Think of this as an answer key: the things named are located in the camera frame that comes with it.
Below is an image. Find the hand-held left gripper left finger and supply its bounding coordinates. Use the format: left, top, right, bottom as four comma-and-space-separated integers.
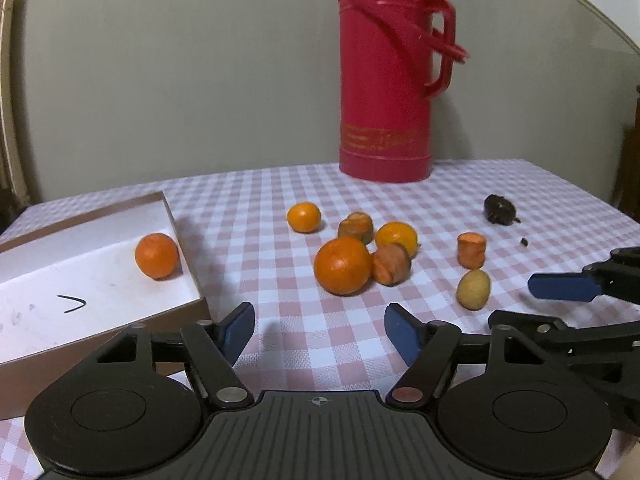
95, 302, 257, 409

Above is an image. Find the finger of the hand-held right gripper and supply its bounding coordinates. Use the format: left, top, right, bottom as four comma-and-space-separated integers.
487, 309, 640, 367
527, 246, 640, 311

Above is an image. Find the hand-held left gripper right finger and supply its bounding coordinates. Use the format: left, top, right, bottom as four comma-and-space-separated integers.
384, 302, 546, 406

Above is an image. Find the small tan potato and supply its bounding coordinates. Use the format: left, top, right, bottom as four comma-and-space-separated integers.
456, 269, 491, 310

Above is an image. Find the wrinkled carrot piece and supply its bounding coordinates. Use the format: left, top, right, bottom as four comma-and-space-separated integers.
371, 244, 413, 287
337, 212, 375, 245

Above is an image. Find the large orange mandarin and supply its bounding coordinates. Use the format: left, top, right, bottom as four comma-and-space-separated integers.
313, 236, 374, 296

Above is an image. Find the fresh carrot chunk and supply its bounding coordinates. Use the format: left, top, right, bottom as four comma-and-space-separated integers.
457, 232, 487, 270

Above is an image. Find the yellow-orange mandarin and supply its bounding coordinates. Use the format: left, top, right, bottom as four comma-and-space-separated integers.
375, 222, 419, 259

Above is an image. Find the dark wrinkled plum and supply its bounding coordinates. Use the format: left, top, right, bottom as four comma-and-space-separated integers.
483, 194, 522, 226

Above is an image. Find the small orange mandarin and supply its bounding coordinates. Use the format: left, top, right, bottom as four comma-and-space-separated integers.
286, 202, 322, 234

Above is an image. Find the shallow cardboard box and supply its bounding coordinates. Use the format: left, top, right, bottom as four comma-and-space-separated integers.
0, 191, 212, 421

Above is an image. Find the pink checked tablecloth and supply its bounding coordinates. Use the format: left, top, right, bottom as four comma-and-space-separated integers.
0, 159, 640, 480

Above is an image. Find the dark brown wooden object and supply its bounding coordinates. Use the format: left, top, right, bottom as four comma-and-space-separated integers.
617, 85, 640, 216

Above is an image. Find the red thermos flask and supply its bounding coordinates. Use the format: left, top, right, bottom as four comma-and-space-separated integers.
337, 0, 471, 183

